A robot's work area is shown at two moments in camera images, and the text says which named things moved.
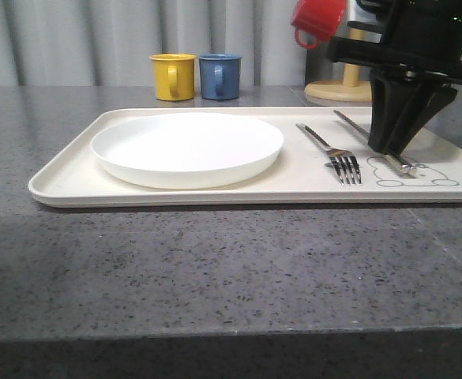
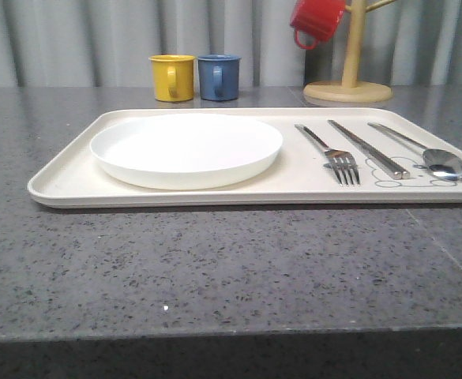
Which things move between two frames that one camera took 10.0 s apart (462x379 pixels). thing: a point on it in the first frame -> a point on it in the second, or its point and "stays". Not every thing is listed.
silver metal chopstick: (400, 163) -> (397, 167)
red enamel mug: (316, 20) stays
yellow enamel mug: (174, 76) stays
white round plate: (188, 151) stays
